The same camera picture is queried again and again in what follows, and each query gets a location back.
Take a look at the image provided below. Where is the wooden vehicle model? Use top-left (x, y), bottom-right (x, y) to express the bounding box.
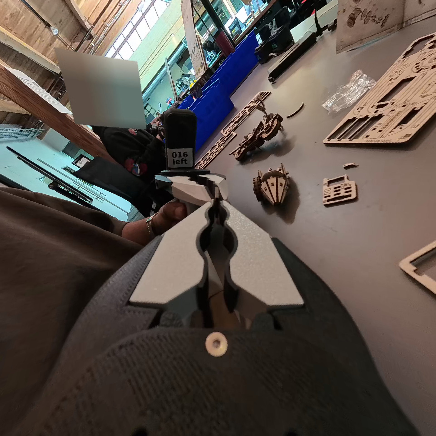
top-left (253, 163), bottom-right (291, 207)

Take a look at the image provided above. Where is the blue plastic bin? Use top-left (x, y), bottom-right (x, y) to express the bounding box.
top-left (189, 87), bottom-right (235, 154)
top-left (232, 31), bottom-right (259, 75)

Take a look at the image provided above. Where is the person's brown shirt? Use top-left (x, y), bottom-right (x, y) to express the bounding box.
top-left (0, 187), bottom-right (161, 436)

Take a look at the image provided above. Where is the white paper sign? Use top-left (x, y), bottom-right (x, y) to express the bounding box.
top-left (7, 66), bottom-right (74, 114)

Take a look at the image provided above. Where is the black metal bar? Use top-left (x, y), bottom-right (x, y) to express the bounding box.
top-left (7, 146), bottom-right (93, 204)

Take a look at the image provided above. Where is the standing display board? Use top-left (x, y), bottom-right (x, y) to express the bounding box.
top-left (181, 0), bottom-right (206, 80)

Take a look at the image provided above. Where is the wooden sheet with gear cutouts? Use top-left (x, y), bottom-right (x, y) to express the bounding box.
top-left (399, 239), bottom-right (436, 296)

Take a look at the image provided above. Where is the brown wooden parts sheet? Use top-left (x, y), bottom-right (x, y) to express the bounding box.
top-left (194, 131), bottom-right (237, 170)
top-left (221, 91), bottom-right (273, 137)

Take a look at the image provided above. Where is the flat black box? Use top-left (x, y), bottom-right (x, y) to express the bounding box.
top-left (267, 32), bottom-right (318, 83)

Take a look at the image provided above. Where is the wooden sheet with slot cutouts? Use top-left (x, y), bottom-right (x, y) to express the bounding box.
top-left (323, 34), bottom-right (436, 146)

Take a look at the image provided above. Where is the wooden motorcycle model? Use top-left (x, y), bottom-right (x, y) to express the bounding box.
top-left (229, 97), bottom-right (285, 161)

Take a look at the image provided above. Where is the person's left hand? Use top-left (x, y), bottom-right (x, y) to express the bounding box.
top-left (154, 200), bottom-right (188, 236)

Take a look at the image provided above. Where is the wooden beam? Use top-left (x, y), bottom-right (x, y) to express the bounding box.
top-left (0, 65), bottom-right (109, 161)

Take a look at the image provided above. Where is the black equipment case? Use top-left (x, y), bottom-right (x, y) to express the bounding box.
top-left (255, 7), bottom-right (295, 64)

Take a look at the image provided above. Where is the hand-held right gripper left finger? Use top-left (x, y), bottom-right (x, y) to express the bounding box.
top-left (129, 201), bottom-right (213, 324)

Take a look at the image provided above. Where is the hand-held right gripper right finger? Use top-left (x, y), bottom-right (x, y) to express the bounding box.
top-left (218, 200), bottom-right (304, 322)

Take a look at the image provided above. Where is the clear plastic sheet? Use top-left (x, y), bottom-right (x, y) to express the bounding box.
top-left (335, 0), bottom-right (436, 55)

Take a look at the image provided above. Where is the small wooden window panel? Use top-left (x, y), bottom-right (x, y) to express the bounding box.
top-left (322, 174), bottom-right (358, 206)

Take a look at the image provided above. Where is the person's left forearm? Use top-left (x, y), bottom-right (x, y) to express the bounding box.
top-left (121, 218), bottom-right (154, 246)

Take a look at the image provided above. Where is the grey desk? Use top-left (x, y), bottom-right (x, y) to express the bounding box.
top-left (201, 0), bottom-right (436, 436)

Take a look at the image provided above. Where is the crumpled clear plastic bag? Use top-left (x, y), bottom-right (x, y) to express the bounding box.
top-left (322, 70), bottom-right (377, 114)

